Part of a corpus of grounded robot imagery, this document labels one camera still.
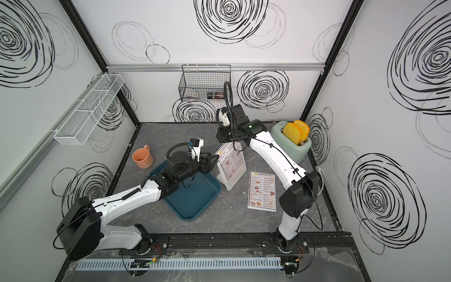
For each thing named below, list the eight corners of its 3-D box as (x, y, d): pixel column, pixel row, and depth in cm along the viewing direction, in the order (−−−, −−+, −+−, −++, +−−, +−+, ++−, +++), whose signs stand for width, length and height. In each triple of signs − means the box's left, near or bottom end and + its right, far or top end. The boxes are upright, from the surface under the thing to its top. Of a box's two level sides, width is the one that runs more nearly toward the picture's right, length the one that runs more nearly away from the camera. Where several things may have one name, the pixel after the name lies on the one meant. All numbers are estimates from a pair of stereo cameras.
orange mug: (136, 168, 99) (129, 160, 93) (142, 153, 106) (136, 144, 100) (152, 168, 99) (146, 160, 93) (157, 153, 106) (152, 144, 100)
